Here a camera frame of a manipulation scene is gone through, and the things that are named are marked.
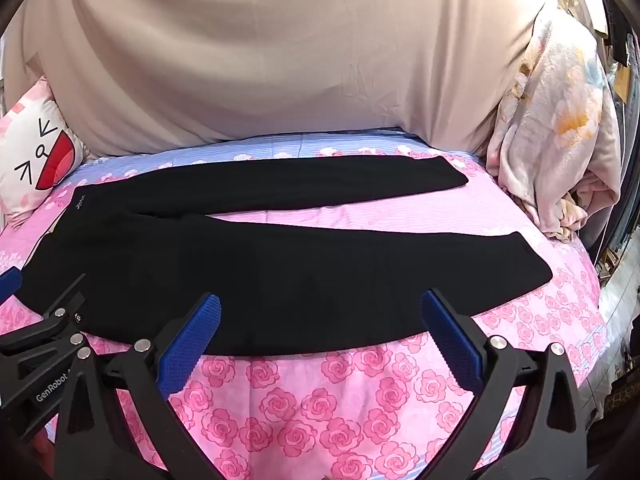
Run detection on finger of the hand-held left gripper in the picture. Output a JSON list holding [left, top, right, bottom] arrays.
[[0, 274, 89, 356], [0, 266, 24, 306]]

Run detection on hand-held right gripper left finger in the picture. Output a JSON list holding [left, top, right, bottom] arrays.
[[54, 292, 223, 480]]

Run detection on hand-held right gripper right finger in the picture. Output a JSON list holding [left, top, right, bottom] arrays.
[[420, 287, 592, 480]]

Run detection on black pants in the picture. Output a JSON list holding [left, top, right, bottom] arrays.
[[15, 155, 553, 357]]

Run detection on pink rose bedsheet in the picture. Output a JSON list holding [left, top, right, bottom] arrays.
[[0, 127, 608, 480]]

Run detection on white cartoon face pillow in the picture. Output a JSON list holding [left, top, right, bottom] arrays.
[[0, 77, 91, 231]]

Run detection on leopard print mat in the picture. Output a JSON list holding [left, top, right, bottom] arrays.
[[597, 370, 640, 441]]

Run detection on cream floral blanket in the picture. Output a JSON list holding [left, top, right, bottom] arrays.
[[485, 0, 626, 245]]

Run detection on beige cloth backdrop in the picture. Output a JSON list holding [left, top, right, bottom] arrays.
[[2, 0, 566, 158]]

